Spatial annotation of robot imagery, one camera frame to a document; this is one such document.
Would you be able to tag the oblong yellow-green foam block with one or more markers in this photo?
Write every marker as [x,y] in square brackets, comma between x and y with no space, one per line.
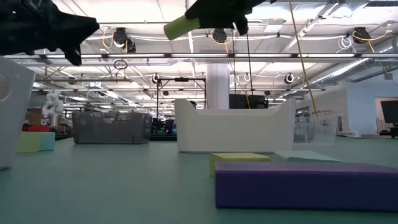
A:
[28,142]

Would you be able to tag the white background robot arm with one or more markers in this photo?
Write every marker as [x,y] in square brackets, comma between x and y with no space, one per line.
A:
[53,105]

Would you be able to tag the silver ventilation duct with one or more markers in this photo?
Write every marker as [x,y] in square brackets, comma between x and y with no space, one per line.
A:
[348,73]

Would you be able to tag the clear plastic bin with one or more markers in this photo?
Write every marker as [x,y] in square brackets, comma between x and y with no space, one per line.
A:
[320,130]

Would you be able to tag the green table mat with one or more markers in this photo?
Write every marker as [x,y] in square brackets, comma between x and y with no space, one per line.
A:
[124,186]

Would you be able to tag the mint foam block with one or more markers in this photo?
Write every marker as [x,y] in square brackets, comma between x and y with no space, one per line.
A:
[48,141]
[304,156]

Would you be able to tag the purple foam block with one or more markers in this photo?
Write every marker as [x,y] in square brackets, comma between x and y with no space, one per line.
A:
[306,186]

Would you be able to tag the red box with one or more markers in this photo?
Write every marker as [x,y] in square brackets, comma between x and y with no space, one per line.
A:
[38,128]

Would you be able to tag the long ceiling light strip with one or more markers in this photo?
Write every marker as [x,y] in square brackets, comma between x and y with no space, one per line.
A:
[199,55]

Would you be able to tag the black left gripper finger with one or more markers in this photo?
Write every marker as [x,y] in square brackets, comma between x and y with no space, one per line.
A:
[74,56]
[73,28]

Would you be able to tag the yellow-green foam cylinder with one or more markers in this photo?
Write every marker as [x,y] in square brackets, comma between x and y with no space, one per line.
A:
[178,27]

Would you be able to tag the white plastic bin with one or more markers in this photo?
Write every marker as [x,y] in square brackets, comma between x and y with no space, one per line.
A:
[236,133]

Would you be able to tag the black monitor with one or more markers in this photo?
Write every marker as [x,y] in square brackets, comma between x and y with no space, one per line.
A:
[390,112]

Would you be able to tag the black frame workstation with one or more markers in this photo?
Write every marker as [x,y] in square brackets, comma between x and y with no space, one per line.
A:
[181,79]

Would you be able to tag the small yellow foam block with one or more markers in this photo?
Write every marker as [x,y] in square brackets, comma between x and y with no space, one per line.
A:
[236,160]

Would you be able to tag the white building pillar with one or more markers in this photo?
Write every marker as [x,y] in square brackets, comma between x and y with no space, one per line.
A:
[217,87]

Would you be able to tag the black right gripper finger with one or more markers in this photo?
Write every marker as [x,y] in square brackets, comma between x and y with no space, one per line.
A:
[211,18]
[242,26]

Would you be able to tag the pale grey plastic bin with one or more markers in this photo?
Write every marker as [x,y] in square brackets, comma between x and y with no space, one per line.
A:
[15,124]

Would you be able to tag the dark grey plastic bin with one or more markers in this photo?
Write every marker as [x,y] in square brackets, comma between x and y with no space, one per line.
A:
[112,129]

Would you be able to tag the dark wall screen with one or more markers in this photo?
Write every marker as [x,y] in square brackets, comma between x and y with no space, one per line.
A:
[248,102]

